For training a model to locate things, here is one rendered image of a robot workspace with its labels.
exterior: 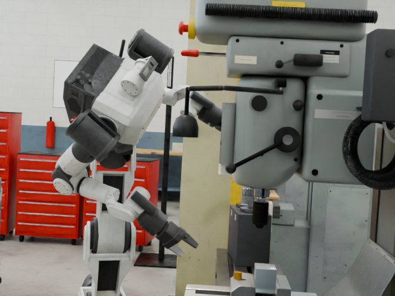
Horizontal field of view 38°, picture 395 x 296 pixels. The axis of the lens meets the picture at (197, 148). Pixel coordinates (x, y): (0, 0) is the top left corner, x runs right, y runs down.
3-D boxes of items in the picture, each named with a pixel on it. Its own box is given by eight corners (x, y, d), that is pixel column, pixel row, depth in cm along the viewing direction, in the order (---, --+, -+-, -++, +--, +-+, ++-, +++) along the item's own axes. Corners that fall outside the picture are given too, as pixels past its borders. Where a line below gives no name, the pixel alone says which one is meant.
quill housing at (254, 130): (232, 188, 158) (238, 73, 156) (230, 180, 179) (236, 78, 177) (301, 192, 158) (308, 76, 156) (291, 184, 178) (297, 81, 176)
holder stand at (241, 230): (235, 266, 201) (238, 210, 200) (227, 251, 223) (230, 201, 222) (268, 267, 202) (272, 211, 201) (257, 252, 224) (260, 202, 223)
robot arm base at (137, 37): (118, 60, 211) (125, 53, 200) (134, 32, 214) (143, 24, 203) (152, 82, 215) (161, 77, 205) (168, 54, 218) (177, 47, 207)
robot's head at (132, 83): (118, 92, 189) (121, 76, 181) (132, 71, 194) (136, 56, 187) (136, 101, 189) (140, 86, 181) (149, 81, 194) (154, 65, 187)
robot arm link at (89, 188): (103, 211, 204) (58, 193, 210) (118, 191, 210) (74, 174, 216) (99, 191, 196) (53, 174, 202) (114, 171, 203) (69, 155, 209)
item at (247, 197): (238, 203, 217) (240, 189, 217) (248, 202, 220) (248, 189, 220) (247, 205, 213) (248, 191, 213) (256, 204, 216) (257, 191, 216)
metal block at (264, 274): (254, 292, 143) (255, 268, 143) (253, 285, 149) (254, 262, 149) (275, 293, 143) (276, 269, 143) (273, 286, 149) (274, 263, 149)
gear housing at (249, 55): (226, 71, 155) (228, 34, 154) (224, 78, 179) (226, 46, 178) (350, 77, 154) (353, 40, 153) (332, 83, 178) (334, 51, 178)
